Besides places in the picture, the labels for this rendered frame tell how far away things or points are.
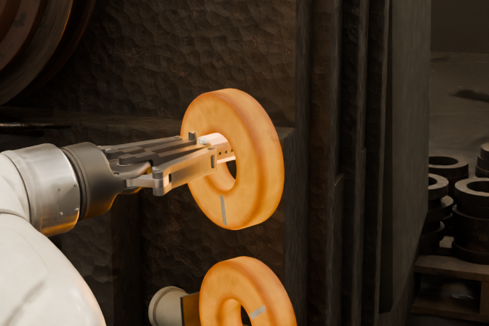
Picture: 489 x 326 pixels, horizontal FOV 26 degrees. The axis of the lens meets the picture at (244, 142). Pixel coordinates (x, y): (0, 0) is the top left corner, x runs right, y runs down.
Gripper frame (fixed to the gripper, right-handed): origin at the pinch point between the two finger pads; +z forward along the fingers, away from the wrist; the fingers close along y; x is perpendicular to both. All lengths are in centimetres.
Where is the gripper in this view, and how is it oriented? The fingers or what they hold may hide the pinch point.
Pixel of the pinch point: (228, 145)
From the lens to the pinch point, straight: 115.9
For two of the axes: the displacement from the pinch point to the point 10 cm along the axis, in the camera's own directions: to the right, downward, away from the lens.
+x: -0.4, -9.6, -2.7
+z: 7.9, -2.0, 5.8
